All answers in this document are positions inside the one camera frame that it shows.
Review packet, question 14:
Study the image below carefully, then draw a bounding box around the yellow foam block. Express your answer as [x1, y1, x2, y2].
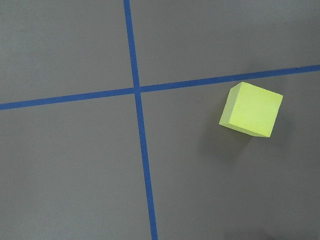
[219, 82, 283, 138]

